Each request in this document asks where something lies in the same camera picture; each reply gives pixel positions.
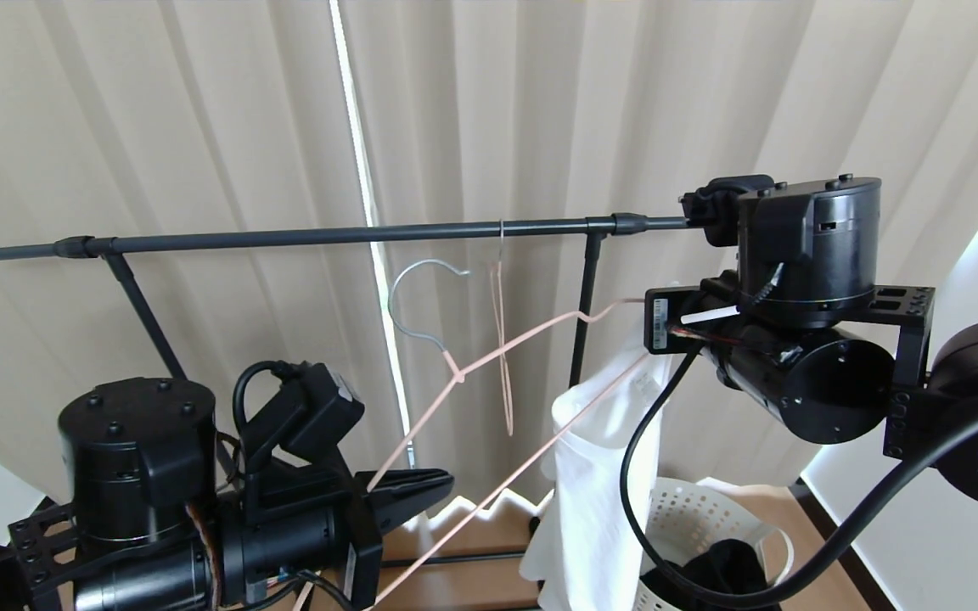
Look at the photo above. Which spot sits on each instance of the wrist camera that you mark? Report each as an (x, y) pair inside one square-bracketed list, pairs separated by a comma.
[(722, 208), (319, 407)]

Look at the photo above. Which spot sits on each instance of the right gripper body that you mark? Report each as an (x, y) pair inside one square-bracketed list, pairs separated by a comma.
[(671, 322)]

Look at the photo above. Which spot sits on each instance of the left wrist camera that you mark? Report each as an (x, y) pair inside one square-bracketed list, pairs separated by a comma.
[(319, 407)]

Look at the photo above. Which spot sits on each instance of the black clothes rack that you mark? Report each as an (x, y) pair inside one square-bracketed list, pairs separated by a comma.
[(285, 236)]

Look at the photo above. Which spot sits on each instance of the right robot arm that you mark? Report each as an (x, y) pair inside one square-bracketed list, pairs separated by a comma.
[(812, 246)]

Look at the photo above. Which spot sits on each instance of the white laundry basket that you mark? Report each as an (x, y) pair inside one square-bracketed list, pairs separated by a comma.
[(701, 513)]

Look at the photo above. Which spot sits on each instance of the pink clothes hanger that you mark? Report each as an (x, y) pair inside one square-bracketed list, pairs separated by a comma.
[(455, 372), (508, 407)]

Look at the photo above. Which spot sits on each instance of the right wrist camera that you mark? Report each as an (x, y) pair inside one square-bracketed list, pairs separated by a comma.
[(722, 208)]

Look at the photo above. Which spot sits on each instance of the beige curtain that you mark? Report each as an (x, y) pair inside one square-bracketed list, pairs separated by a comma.
[(158, 102)]

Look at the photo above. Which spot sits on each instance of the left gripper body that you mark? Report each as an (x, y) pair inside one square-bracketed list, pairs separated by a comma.
[(294, 547)]

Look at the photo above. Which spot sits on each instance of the black garment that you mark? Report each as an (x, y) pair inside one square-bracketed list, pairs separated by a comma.
[(731, 560)]

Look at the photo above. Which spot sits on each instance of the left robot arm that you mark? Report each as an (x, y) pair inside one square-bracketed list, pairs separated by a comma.
[(137, 450)]

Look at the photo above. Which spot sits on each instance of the white printed t-shirt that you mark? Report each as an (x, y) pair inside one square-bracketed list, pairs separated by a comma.
[(591, 509)]

